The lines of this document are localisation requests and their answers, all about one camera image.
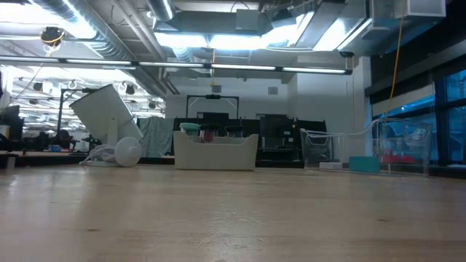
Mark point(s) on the small teal digital clock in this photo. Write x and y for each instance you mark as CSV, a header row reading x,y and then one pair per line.
x,y
364,164

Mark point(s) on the black sand timer red sand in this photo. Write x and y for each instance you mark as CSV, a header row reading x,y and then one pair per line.
x,y
209,134

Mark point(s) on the wooden top grey workbench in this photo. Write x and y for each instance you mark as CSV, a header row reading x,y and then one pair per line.
x,y
43,154

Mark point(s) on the black gantry camera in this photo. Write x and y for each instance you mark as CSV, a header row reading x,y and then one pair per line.
x,y
213,97

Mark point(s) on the black overhead camera gantry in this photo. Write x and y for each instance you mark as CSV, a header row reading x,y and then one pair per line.
x,y
187,105
60,109

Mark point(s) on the long ceiling light bar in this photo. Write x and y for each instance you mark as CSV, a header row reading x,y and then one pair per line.
x,y
174,64

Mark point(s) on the clear plastic container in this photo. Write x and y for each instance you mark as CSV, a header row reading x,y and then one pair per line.
x,y
320,145

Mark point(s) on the square wall vent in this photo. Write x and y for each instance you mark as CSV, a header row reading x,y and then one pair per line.
x,y
272,90
216,89

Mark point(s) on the silver spiral air duct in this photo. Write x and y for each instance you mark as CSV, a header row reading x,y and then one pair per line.
x,y
105,40

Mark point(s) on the grey plastic bin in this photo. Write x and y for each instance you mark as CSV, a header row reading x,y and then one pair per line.
x,y
215,156

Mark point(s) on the grey hanging curtain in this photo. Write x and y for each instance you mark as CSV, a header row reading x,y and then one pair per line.
x,y
156,136

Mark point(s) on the dark framed window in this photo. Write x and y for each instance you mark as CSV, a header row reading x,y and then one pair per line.
x,y
451,116

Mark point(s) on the green sand timer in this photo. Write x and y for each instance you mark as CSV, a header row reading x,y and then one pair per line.
x,y
189,127

